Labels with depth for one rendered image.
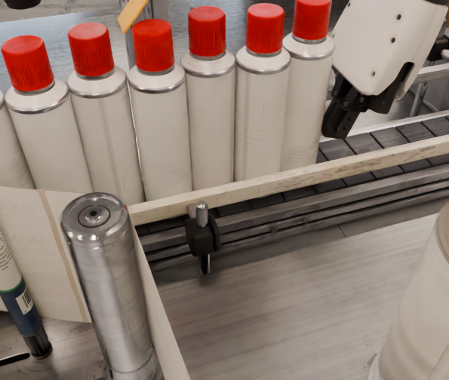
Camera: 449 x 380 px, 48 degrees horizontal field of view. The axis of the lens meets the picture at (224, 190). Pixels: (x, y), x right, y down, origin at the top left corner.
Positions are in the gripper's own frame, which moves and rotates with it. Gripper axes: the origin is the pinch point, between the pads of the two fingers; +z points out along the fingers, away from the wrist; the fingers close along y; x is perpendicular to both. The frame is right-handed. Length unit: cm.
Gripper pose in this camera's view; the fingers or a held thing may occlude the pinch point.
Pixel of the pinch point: (338, 120)
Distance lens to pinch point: 58.0
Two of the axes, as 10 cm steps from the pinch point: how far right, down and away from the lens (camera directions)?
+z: -3.2, 7.6, 5.6
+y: 3.1, 6.5, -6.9
